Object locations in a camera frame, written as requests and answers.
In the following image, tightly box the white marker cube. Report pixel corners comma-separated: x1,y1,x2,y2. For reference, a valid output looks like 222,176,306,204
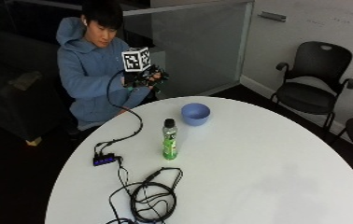
122,46,154,73

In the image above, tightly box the glass partition panel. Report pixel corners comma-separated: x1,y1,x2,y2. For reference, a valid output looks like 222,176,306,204
122,1,256,100

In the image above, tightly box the blue bowl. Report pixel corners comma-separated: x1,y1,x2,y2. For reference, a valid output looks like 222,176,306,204
180,103,212,127

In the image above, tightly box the person in blue hoodie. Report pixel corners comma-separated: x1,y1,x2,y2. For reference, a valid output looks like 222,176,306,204
55,0,170,132

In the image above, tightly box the green bottle with black cap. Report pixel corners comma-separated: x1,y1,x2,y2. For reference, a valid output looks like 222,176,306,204
162,118,179,161

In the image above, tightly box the black usb hub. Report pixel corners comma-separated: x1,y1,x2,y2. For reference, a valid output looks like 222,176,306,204
92,152,118,167

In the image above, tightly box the folded grey cloth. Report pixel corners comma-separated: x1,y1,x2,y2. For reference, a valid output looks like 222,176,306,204
8,70,44,91

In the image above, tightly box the dark sofa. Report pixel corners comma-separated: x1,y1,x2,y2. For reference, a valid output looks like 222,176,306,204
0,31,76,142

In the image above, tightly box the black office chair with armrests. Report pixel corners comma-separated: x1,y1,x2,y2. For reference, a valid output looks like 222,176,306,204
270,41,353,133

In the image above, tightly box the black glove cable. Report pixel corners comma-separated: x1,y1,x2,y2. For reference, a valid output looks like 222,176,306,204
94,69,144,157

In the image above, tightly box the thin black cable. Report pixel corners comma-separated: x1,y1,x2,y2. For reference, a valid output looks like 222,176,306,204
114,156,134,191

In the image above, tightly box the coiled black cable bundle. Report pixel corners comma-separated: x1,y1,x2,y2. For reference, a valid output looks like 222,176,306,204
104,166,184,224

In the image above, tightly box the grey metal wall bar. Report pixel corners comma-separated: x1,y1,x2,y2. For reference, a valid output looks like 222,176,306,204
258,11,288,23

